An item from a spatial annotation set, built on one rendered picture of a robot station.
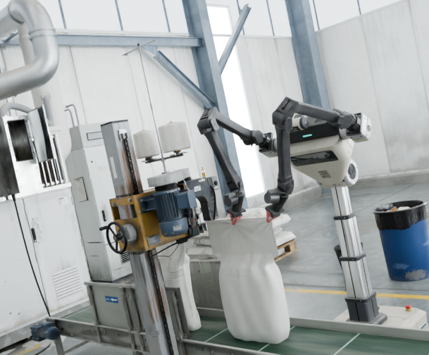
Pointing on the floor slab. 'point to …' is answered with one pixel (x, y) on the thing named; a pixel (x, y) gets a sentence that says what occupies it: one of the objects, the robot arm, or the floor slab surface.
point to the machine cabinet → (15, 288)
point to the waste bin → (405, 240)
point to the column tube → (156, 327)
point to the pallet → (287, 249)
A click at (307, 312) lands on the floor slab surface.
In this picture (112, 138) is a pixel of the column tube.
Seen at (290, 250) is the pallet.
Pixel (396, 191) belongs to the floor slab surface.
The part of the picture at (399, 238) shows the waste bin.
